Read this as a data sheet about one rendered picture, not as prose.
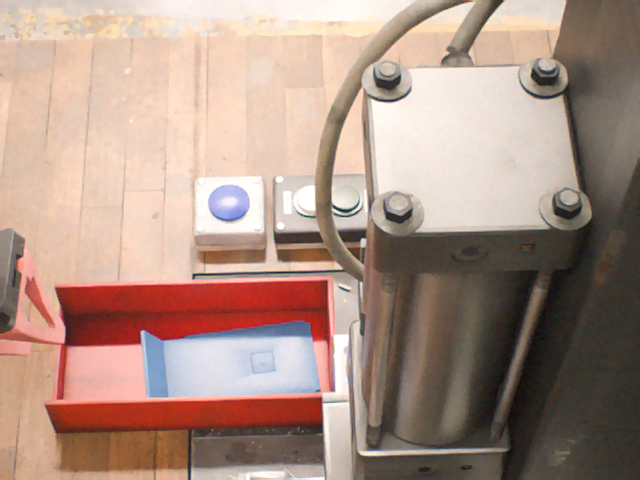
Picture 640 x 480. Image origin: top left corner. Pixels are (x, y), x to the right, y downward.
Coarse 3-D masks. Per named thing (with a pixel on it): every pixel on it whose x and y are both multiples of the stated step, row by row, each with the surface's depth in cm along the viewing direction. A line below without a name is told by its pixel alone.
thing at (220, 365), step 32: (160, 352) 116; (192, 352) 117; (224, 352) 117; (256, 352) 117; (288, 352) 117; (160, 384) 114; (192, 384) 115; (224, 384) 115; (256, 384) 115; (288, 384) 115
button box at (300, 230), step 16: (288, 176) 125; (304, 176) 125; (336, 176) 125; (352, 176) 125; (288, 192) 124; (288, 208) 123; (288, 224) 122; (304, 224) 122; (336, 224) 122; (352, 224) 122; (288, 240) 122; (304, 240) 122; (320, 240) 123; (352, 240) 123
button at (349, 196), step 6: (342, 186) 123; (348, 186) 123; (336, 192) 123; (342, 192) 123; (348, 192) 123; (354, 192) 123; (336, 198) 122; (342, 198) 122; (348, 198) 122; (354, 198) 122; (336, 204) 122; (342, 204) 122; (348, 204) 122; (354, 204) 122; (342, 210) 122; (348, 210) 122
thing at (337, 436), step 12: (336, 336) 92; (348, 336) 92; (336, 348) 91; (336, 360) 91; (336, 372) 90; (336, 384) 90; (324, 396) 84; (336, 396) 84; (348, 396) 84; (324, 408) 84; (336, 408) 84; (348, 408) 84; (324, 420) 84; (336, 420) 84; (348, 420) 84; (324, 432) 83; (336, 432) 83; (348, 432) 83; (324, 444) 83; (336, 444) 83; (348, 444) 83; (324, 456) 83; (336, 456) 82; (348, 456) 82; (336, 468) 82; (348, 468) 82
